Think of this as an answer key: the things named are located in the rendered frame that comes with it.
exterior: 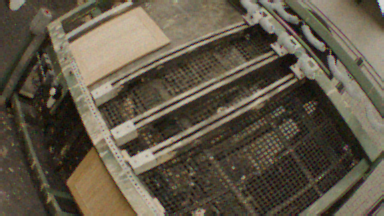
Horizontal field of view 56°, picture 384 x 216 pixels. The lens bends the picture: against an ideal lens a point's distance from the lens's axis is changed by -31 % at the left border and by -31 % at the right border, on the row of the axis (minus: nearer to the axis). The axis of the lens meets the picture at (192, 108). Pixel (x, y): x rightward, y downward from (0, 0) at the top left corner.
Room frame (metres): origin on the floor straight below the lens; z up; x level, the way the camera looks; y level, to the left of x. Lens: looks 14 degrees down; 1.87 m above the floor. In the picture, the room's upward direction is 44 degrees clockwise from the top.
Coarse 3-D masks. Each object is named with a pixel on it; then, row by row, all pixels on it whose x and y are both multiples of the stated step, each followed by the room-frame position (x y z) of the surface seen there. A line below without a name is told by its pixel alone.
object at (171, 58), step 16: (256, 16) 2.89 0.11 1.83; (224, 32) 2.81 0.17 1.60; (240, 32) 2.85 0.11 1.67; (176, 48) 2.66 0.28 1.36; (192, 48) 2.67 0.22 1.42; (208, 48) 2.76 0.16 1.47; (144, 64) 2.57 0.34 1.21; (160, 64) 2.58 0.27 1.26; (176, 64) 2.66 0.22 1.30; (112, 80) 2.47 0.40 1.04; (128, 80) 2.49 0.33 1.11; (96, 96) 2.39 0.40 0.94; (112, 96) 2.47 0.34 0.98
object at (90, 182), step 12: (96, 156) 2.47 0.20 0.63; (84, 168) 2.48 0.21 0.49; (96, 168) 2.45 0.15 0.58; (72, 180) 2.49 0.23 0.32; (84, 180) 2.45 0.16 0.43; (96, 180) 2.42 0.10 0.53; (108, 180) 2.38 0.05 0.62; (72, 192) 2.46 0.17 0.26; (84, 192) 2.42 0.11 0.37; (96, 192) 2.39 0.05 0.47; (108, 192) 2.36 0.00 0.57; (120, 192) 2.32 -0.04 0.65; (84, 204) 2.39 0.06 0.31; (96, 204) 2.36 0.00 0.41; (108, 204) 2.32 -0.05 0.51; (120, 204) 2.30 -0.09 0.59
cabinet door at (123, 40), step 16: (128, 16) 2.92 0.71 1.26; (144, 16) 2.93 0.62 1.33; (96, 32) 2.81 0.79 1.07; (112, 32) 2.81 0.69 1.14; (128, 32) 2.82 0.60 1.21; (144, 32) 2.82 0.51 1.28; (160, 32) 2.82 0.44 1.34; (80, 48) 2.71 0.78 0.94; (96, 48) 2.71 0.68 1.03; (112, 48) 2.71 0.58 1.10; (128, 48) 2.72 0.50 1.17; (144, 48) 2.72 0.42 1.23; (80, 64) 2.61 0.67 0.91; (96, 64) 2.62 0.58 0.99; (112, 64) 2.62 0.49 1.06; (96, 80) 2.53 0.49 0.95
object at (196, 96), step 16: (288, 32) 2.65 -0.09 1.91; (256, 64) 2.67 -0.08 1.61; (272, 64) 2.71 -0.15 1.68; (224, 80) 2.54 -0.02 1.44; (240, 80) 2.60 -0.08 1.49; (176, 96) 2.44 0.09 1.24; (192, 96) 2.46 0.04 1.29; (208, 96) 2.50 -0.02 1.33; (160, 112) 2.36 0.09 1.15; (176, 112) 2.41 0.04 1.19; (128, 128) 2.27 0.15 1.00; (144, 128) 2.32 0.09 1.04
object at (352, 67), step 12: (288, 0) 3.37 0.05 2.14; (300, 12) 3.29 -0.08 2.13; (312, 24) 3.22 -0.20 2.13; (324, 36) 3.14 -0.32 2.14; (336, 48) 3.07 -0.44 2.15; (348, 60) 2.99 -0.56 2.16; (360, 72) 2.92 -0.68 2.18; (252, 84) 3.14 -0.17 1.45; (360, 84) 2.89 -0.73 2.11; (372, 84) 2.85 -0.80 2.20; (132, 96) 2.74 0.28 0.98; (228, 96) 3.08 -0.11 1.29; (372, 96) 2.81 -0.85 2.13; (204, 120) 3.03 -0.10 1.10; (156, 144) 2.95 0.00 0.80; (372, 168) 2.67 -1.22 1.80; (192, 204) 2.57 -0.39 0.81
